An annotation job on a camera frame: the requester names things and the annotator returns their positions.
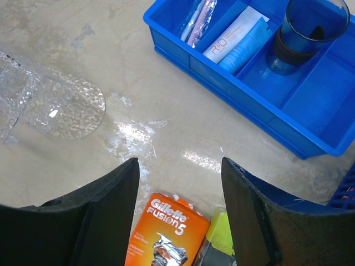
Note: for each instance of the orange Gillette Fusion5 razor box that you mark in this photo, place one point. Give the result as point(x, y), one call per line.
point(169, 232)

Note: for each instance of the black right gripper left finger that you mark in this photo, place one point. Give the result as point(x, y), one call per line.
point(89, 226)

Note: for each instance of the blue plastic divided bin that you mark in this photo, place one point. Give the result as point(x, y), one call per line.
point(310, 112)

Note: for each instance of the light blue toothpaste tube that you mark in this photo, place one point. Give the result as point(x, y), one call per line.
point(254, 40)

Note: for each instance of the white toothpaste tube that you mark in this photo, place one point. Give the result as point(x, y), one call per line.
point(234, 33)

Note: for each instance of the clear textured glass tray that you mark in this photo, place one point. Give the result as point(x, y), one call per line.
point(65, 105)

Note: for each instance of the blue plastic shopping basket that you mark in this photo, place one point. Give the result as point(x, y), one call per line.
point(343, 197)

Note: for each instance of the pink wrapped toothbrush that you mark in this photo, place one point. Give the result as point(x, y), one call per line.
point(201, 23)

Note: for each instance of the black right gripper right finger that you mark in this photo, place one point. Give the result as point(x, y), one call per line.
point(270, 226)

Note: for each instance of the green black Gillette razor box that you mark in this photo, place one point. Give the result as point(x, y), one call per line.
point(217, 247)

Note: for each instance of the blue wrapped toothbrush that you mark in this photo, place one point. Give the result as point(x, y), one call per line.
point(191, 19)

